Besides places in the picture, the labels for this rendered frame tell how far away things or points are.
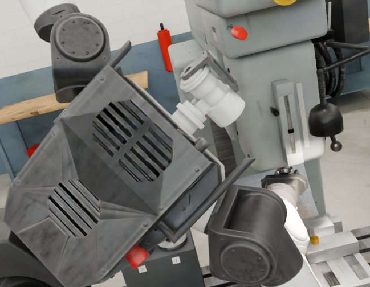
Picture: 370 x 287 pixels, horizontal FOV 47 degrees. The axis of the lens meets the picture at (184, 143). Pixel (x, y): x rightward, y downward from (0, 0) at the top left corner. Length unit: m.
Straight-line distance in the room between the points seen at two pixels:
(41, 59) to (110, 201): 4.93
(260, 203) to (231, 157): 0.85
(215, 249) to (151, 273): 0.61
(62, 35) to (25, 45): 4.76
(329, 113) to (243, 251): 0.39
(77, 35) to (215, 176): 0.32
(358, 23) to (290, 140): 0.50
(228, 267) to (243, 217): 0.08
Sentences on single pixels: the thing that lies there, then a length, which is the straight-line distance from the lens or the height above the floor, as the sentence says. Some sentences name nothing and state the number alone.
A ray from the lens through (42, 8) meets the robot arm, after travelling 0.83.
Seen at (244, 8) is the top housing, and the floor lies 1.74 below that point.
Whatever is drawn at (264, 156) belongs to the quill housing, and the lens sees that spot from 1.09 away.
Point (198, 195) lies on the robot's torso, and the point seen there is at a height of 1.50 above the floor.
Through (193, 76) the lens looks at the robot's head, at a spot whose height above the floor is 1.66.
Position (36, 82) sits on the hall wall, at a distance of 5.54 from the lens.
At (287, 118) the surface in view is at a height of 1.46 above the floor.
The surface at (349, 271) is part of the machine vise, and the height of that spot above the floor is 0.99.
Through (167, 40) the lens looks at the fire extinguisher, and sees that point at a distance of 5.16.
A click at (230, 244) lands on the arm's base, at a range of 0.67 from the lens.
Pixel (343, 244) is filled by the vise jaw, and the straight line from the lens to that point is 1.31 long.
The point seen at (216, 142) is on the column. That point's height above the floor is 1.25.
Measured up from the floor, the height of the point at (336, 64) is 1.58.
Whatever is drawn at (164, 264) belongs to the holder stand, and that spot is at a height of 1.09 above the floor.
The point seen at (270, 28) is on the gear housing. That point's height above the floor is 1.68.
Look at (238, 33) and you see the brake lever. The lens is 0.82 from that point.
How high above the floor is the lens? 1.82
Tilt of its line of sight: 21 degrees down
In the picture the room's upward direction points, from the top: 14 degrees counter-clockwise
